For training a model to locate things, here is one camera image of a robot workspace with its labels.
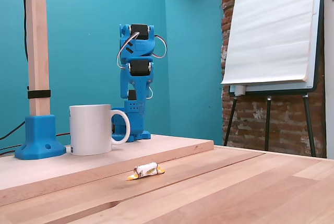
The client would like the white yellow sweet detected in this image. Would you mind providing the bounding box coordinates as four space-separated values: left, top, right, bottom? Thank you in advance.
127 161 165 182

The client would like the white ceramic mug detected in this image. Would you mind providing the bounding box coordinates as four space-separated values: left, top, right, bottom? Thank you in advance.
69 104 131 156

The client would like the light wooden base board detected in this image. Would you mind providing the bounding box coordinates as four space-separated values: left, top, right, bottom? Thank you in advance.
0 134 214 192

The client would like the white flipchart paper pad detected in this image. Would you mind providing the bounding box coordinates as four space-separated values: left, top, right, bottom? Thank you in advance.
220 0 319 86

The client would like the flipchart easel with legs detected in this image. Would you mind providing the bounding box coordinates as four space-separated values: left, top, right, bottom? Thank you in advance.
223 0 327 158

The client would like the red white servo cable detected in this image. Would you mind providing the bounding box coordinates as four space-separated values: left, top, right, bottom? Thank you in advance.
116 32 140 70
153 34 168 59

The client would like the black strap on post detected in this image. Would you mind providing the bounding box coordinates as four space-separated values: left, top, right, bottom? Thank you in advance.
27 90 52 99

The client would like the wooden camera post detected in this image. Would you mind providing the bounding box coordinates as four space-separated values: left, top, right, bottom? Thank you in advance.
25 0 52 117

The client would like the blue printed post base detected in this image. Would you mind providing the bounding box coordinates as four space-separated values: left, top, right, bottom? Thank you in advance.
15 114 67 160

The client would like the thin black cable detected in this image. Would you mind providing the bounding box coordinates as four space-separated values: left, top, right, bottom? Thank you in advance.
0 0 29 141

